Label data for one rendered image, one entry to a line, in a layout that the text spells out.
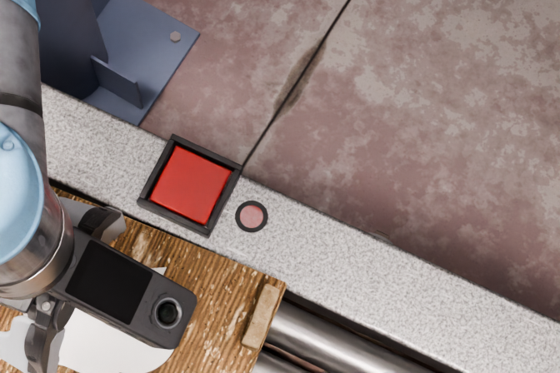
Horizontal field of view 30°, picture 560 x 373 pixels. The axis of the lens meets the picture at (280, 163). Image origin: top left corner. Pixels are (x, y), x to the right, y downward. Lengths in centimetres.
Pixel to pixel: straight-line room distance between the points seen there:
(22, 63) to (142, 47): 145
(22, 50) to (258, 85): 143
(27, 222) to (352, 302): 49
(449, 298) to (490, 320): 4
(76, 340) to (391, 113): 118
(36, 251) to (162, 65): 144
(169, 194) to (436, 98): 112
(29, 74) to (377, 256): 49
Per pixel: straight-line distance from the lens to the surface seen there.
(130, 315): 73
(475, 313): 101
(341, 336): 99
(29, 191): 56
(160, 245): 98
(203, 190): 100
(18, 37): 61
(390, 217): 196
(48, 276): 67
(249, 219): 100
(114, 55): 205
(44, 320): 76
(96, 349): 96
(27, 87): 60
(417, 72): 206
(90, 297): 72
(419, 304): 100
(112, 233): 84
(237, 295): 97
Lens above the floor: 189
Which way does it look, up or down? 73 degrees down
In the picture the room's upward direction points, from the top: 7 degrees clockwise
